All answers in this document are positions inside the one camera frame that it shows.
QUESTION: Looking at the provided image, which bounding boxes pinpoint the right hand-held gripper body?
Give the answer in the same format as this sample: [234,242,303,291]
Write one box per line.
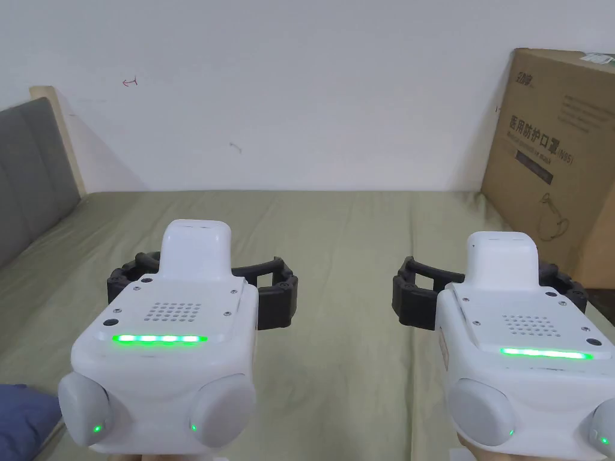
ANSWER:
[434,230,615,461]

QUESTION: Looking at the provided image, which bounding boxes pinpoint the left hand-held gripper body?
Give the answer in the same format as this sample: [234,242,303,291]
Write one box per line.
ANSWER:
[57,219,262,456]

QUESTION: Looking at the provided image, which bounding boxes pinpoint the person's left hand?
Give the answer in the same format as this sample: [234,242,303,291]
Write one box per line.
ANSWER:
[126,453,212,461]

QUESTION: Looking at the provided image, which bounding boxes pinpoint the person's right hand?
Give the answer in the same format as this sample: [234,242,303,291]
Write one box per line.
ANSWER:
[455,432,488,461]

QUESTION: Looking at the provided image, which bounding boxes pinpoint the bed with pale green sheet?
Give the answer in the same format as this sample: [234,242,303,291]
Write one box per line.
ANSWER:
[0,189,615,461]

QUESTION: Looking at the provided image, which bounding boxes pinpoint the brown cardboard carton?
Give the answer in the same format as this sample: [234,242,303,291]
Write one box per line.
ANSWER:
[481,47,615,291]

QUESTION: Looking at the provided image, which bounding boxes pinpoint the grey padded headboard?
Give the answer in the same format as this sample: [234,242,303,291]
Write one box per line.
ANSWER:
[0,86,87,270]

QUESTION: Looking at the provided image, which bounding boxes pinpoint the dark blue garment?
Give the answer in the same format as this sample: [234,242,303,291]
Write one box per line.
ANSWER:
[0,382,65,461]

